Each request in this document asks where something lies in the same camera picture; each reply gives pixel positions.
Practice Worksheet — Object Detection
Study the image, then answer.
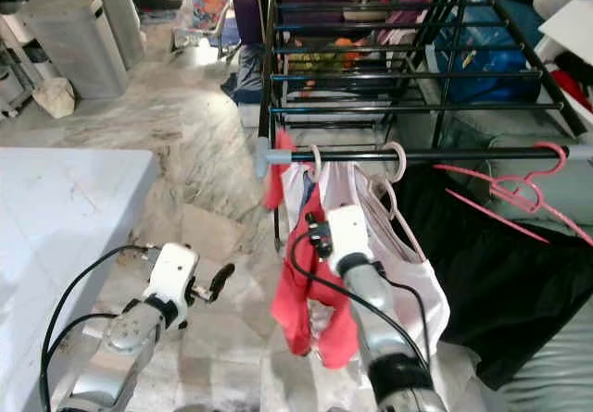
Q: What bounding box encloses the red garment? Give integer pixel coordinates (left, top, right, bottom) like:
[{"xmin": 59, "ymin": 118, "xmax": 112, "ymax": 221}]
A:
[{"xmin": 261, "ymin": 131, "xmax": 362, "ymax": 370}]

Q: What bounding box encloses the beige plastic hanger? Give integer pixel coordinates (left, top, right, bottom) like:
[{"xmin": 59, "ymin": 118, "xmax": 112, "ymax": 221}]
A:
[
  {"xmin": 308, "ymin": 145, "xmax": 325, "ymax": 183},
  {"xmin": 366, "ymin": 141, "xmax": 413, "ymax": 237}
]

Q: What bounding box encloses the pink plastic hanger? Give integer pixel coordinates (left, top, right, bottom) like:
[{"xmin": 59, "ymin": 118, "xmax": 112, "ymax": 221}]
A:
[
  {"xmin": 445, "ymin": 188, "xmax": 551, "ymax": 244},
  {"xmin": 433, "ymin": 141, "xmax": 593, "ymax": 246}
]

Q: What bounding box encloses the black metal drying rack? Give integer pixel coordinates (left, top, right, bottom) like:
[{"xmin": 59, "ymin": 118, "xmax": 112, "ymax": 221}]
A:
[{"xmin": 255, "ymin": 0, "xmax": 593, "ymax": 251}]

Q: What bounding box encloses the white garment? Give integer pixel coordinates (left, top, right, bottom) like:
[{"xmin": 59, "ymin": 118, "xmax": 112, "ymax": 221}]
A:
[{"xmin": 278, "ymin": 160, "xmax": 452, "ymax": 339}]

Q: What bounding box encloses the dark blue cloth pile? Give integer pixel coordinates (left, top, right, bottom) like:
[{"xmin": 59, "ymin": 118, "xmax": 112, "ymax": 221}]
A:
[{"xmin": 221, "ymin": 46, "xmax": 266, "ymax": 107}]

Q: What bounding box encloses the black garment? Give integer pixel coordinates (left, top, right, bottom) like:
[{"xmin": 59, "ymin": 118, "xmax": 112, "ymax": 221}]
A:
[{"xmin": 389, "ymin": 164, "xmax": 593, "ymax": 393}]

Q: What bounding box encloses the purple chair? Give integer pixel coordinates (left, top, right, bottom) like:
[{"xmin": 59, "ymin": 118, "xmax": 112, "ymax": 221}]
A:
[{"xmin": 230, "ymin": 0, "xmax": 270, "ymax": 47}]

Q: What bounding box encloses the pink clothes pile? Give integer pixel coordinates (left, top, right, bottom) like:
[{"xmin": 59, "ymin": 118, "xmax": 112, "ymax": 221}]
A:
[{"xmin": 371, "ymin": 0, "xmax": 436, "ymax": 43}]

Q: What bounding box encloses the colourful child chair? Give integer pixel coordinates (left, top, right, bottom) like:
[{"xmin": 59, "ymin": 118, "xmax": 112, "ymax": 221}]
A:
[{"xmin": 171, "ymin": 0, "xmax": 234, "ymax": 61}]

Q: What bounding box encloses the beige plastic bag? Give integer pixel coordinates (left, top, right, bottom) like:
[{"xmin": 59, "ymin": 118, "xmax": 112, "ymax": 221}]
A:
[{"xmin": 32, "ymin": 77, "xmax": 77, "ymax": 119}]

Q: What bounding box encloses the blue bag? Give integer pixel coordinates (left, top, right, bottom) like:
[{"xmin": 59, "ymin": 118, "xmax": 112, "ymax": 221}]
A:
[{"xmin": 434, "ymin": 0, "xmax": 543, "ymax": 106}]

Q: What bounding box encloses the grey plastic bin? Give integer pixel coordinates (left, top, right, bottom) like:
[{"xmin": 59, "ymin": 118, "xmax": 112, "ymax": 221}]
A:
[{"xmin": 14, "ymin": 0, "xmax": 131, "ymax": 101}]

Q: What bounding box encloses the white shelf rack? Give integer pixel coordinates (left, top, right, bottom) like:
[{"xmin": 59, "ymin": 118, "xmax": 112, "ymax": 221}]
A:
[{"xmin": 0, "ymin": 5, "xmax": 33, "ymax": 117}]

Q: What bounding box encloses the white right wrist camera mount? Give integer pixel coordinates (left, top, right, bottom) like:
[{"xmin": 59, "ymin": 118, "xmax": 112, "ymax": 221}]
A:
[{"xmin": 324, "ymin": 205, "xmax": 372, "ymax": 277}]

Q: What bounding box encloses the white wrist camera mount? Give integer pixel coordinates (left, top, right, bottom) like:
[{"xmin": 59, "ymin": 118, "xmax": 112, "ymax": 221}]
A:
[
  {"xmin": 324, "ymin": 205, "xmax": 372, "ymax": 277},
  {"xmin": 145, "ymin": 243, "xmax": 200, "ymax": 306}
]

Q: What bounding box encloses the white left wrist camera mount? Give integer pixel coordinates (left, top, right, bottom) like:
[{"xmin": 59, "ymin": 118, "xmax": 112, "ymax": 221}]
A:
[{"xmin": 145, "ymin": 243, "xmax": 200, "ymax": 306}]

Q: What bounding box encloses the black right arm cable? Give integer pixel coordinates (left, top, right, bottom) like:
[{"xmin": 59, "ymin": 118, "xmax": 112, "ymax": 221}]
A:
[{"xmin": 287, "ymin": 231, "xmax": 436, "ymax": 367}]

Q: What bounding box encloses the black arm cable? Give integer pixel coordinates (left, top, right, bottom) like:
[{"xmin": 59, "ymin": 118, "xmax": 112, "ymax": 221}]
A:
[
  {"xmin": 287, "ymin": 231, "xmax": 436, "ymax": 367},
  {"xmin": 40, "ymin": 244, "xmax": 154, "ymax": 412}
]

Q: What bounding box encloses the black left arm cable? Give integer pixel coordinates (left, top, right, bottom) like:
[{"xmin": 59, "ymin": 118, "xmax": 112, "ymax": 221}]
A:
[{"xmin": 40, "ymin": 244, "xmax": 154, "ymax": 412}]

